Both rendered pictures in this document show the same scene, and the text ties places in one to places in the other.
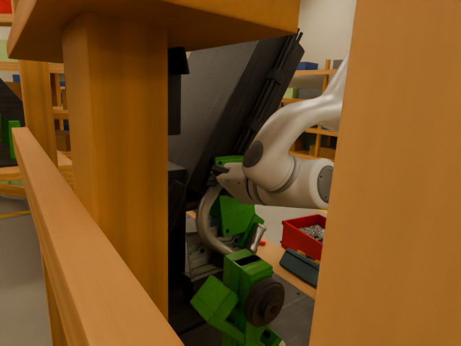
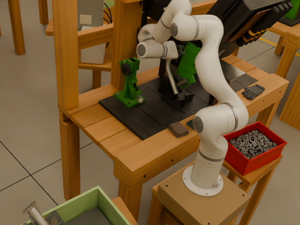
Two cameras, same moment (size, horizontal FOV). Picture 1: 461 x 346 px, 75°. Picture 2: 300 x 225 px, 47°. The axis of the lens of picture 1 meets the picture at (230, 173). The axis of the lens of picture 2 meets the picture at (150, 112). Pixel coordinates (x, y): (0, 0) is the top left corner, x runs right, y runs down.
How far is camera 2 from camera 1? 1.90 m
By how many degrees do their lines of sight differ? 74
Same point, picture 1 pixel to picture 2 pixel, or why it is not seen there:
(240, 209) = (187, 68)
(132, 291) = (92, 31)
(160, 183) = (121, 25)
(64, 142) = not seen: outside the picture
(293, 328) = (157, 112)
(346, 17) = not seen: outside the picture
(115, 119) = (116, 8)
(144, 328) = (85, 32)
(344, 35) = not seen: outside the picture
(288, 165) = (140, 39)
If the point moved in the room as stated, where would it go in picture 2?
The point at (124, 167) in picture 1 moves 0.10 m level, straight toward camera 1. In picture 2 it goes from (117, 18) to (100, 19)
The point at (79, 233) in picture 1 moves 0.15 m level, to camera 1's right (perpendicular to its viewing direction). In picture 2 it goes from (108, 26) to (108, 37)
